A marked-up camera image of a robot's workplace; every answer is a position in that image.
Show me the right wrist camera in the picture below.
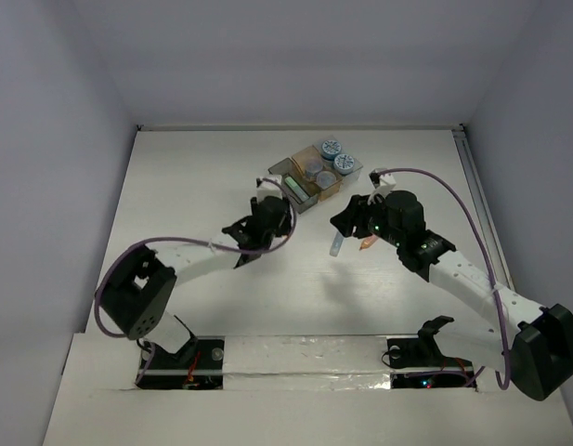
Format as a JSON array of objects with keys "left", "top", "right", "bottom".
[{"left": 368, "top": 167, "right": 397, "bottom": 204}]

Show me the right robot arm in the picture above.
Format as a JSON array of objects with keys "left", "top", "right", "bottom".
[{"left": 330, "top": 190, "right": 573, "bottom": 400}]

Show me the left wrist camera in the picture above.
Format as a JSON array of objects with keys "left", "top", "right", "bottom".
[{"left": 256, "top": 175, "right": 283, "bottom": 202}]

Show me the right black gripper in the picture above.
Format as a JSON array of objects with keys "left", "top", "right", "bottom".
[{"left": 329, "top": 191, "right": 404, "bottom": 248}]

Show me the amber plastic container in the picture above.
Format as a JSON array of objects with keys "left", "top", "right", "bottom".
[{"left": 292, "top": 146, "right": 343, "bottom": 202}]

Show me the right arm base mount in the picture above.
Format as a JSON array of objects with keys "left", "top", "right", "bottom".
[{"left": 381, "top": 316, "right": 479, "bottom": 389}]

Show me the clear jar of pins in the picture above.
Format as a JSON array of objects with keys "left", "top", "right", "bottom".
[
  {"left": 315, "top": 170, "right": 337, "bottom": 190},
  {"left": 303, "top": 158, "right": 324, "bottom": 181}
]

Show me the silver foil tape strip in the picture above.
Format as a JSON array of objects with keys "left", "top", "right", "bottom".
[{"left": 222, "top": 335, "right": 391, "bottom": 391}]

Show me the aluminium rail right edge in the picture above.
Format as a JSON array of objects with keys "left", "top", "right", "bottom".
[{"left": 451, "top": 124, "right": 527, "bottom": 330}]

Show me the orange highlighter marker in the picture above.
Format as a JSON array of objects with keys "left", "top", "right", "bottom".
[{"left": 359, "top": 235, "right": 379, "bottom": 251}]

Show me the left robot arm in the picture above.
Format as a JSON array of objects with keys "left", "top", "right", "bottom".
[{"left": 94, "top": 195, "right": 293, "bottom": 367}]

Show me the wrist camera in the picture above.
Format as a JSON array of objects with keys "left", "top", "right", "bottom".
[
  {"left": 256, "top": 175, "right": 283, "bottom": 202},
  {"left": 368, "top": 167, "right": 397, "bottom": 204}
]

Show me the blue highlighter marker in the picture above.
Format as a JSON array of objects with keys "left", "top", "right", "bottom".
[{"left": 330, "top": 231, "right": 345, "bottom": 257}]

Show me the clear plastic container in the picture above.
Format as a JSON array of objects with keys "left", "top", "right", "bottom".
[{"left": 315, "top": 136, "right": 363, "bottom": 188}]

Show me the green highlighter marker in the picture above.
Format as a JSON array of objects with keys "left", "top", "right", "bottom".
[{"left": 284, "top": 176, "right": 309, "bottom": 203}]

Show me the dark grey plastic container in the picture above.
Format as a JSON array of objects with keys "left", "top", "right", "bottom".
[{"left": 268, "top": 158, "right": 319, "bottom": 214}]

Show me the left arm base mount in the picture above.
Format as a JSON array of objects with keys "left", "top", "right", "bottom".
[{"left": 136, "top": 337, "right": 225, "bottom": 390}]

